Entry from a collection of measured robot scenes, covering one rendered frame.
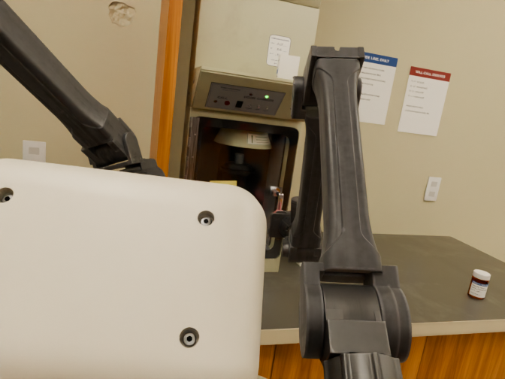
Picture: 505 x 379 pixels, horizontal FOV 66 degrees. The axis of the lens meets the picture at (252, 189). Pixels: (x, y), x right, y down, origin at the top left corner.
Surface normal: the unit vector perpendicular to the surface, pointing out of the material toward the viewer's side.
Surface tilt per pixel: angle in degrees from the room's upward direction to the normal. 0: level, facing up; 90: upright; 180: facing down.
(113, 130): 69
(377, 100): 90
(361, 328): 38
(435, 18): 90
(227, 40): 90
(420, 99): 90
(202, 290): 48
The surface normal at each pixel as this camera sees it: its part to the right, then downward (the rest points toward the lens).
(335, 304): 0.01, -0.69
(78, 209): 0.12, -0.48
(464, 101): 0.27, 0.25
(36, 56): 0.93, -0.16
